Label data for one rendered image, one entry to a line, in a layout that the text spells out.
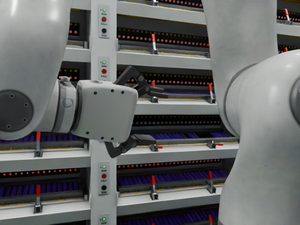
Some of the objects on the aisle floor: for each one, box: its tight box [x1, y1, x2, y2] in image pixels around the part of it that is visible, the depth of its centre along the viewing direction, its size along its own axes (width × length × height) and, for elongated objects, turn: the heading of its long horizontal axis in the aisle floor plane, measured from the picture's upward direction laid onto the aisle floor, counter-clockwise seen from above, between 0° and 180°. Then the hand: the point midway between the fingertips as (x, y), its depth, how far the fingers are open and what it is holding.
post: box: [86, 0, 117, 225], centre depth 106 cm, size 20×9×174 cm
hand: (155, 117), depth 50 cm, fingers open, 8 cm apart
